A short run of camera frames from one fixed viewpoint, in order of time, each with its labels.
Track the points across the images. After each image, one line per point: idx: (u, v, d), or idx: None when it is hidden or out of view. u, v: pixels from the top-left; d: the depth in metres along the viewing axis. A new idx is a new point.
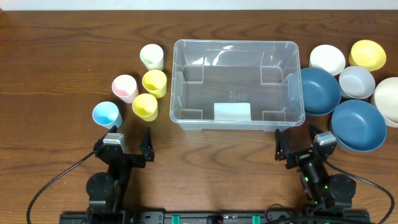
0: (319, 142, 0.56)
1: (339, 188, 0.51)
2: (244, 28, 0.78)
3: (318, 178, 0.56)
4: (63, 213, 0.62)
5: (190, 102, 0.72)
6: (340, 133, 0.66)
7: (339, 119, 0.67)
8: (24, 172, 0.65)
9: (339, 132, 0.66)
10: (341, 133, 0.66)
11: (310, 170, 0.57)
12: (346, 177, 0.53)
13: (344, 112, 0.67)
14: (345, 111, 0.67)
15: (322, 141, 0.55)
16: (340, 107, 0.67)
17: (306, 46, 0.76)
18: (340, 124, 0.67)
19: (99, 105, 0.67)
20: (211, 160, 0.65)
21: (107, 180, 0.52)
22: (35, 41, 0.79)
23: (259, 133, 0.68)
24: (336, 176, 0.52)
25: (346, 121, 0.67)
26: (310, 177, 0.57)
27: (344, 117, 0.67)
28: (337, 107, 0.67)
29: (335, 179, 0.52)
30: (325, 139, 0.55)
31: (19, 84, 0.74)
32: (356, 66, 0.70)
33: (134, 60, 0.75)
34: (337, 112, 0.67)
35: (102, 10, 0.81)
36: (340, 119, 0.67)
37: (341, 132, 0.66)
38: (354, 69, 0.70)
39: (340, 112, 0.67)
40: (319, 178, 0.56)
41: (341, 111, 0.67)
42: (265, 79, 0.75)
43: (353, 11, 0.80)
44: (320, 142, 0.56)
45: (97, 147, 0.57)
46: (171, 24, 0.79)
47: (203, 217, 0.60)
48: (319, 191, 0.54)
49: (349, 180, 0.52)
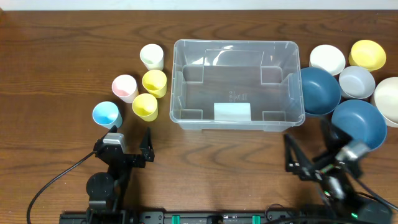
0: (351, 155, 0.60)
1: (373, 218, 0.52)
2: (244, 28, 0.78)
3: (341, 194, 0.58)
4: (63, 213, 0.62)
5: (190, 101, 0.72)
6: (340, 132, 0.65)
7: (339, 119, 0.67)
8: (25, 172, 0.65)
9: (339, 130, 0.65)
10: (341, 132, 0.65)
11: (331, 184, 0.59)
12: (384, 206, 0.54)
13: (344, 111, 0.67)
14: (346, 110, 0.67)
15: (354, 154, 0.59)
16: (341, 107, 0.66)
17: (306, 46, 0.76)
18: (340, 123, 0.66)
19: (99, 105, 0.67)
20: (211, 160, 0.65)
21: (107, 180, 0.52)
22: (35, 41, 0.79)
23: (259, 133, 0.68)
24: (369, 206, 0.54)
25: (346, 121, 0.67)
26: (331, 192, 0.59)
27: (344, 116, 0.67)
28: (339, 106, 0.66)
29: (368, 209, 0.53)
30: (357, 152, 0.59)
31: (19, 84, 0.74)
32: (356, 66, 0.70)
33: (134, 60, 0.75)
34: (338, 111, 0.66)
35: (102, 10, 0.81)
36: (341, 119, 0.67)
37: (341, 130, 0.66)
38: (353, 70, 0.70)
39: (341, 111, 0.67)
40: (343, 193, 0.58)
41: (342, 111, 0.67)
42: (265, 79, 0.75)
43: (353, 10, 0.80)
44: (352, 155, 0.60)
45: (97, 147, 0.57)
46: (171, 24, 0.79)
47: (203, 217, 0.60)
48: (341, 210, 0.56)
49: (385, 210, 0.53)
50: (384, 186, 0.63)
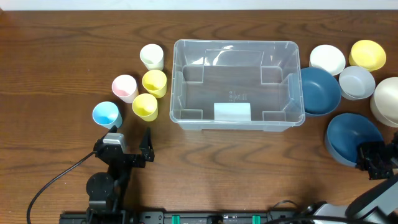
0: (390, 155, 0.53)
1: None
2: (244, 28, 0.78)
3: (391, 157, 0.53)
4: (63, 213, 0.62)
5: (190, 101, 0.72)
6: (336, 140, 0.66)
7: (337, 129, 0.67)
8: (24, 172, 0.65)
9: (334, 142, 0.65)
10: (336, 144, 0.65)
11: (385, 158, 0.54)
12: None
13: (341, 124, 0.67)
14: (344, 121, 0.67)
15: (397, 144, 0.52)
16: (336, 119, 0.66)
17: (306, 46, 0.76)
18: (336, 135, 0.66)
19: (99, 106, 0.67)
20: (211, 160, 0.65)
21: (107, 180, 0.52)
22: (35, 41, 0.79)
23: (259, 133, 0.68)
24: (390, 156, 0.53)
25: (344, 133, 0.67)
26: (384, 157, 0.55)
27: (342, 127, 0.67)
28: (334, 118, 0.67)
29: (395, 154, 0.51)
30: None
31: (20, 84, 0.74)
32: (372, 78, 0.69)
33: (134, 59, 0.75)
34: (346, 120, 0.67)
35: (102, 10, 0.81)
36: (337, 131, 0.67)
37: (337, 142, 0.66)
38: (367, 79, 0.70)
39: (338, 124, 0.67)
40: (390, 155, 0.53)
41: (339, 123, 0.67)
42: (266, 79, 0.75)
43: (353, 11, 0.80)
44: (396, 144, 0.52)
45: (97, 147, 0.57)
46: (171, 24, 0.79)
47: (203, 217, 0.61)
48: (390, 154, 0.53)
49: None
50: None
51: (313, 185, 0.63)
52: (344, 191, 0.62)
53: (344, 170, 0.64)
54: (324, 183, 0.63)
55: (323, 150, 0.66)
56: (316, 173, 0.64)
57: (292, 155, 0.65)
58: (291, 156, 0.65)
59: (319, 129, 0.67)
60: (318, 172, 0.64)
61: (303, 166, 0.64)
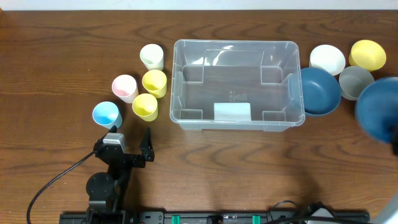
0: None
1: None
2: (244, 28, 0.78)
3: None
4: (63, 213, 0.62)
5: (190, 101, 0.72)
6: (366, 114, 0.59)
7: (370, 99, 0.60)
8: (24, 172, 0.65)
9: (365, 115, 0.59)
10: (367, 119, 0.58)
11: None
12: None
13: (373, 96, 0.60)
14: (376, 94, 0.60)
15: None
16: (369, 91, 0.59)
17: (306, 46, 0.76)
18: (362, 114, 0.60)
19: (99, 106, 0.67)
20: (211, 160, 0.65)
21: (107, 180, 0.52)
22: (35, 41, 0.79)
23: (259, 133, 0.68)
24: None
25: (376, 104, 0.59)
26: None
27: (374, 99, 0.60)
28: (366, 89, 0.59)
29: None
30: None
31: (20, 84, 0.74)
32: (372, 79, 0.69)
33: (134, 59, 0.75)
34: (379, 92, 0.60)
35: (102, 10, 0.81)
36: (369, 102, 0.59)
37: (368, 117, 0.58)
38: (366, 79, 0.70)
39: (370, 95, 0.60)
40: None
41: (371, 94, 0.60)
42: (265, 79, 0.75)
43: (352, 11, 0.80)
44: None
45: (97, 147, 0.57)
46: (171, 24, 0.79)
47: (203, 217, 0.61)
48: None
49: None
50: (382, 186, 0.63)
51: (313, 185, 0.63)
52: (344, 191, 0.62)
53: (344, 170, 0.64)
54: (324, 183, 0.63)
55: (323, 150, 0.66)
56: (316, 173, 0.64)
57: (292, 155, 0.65)
58: (291, 156, 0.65)
59: (319, 129, 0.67)
60: (318, 172, 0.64)
61: (303, 166, 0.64)
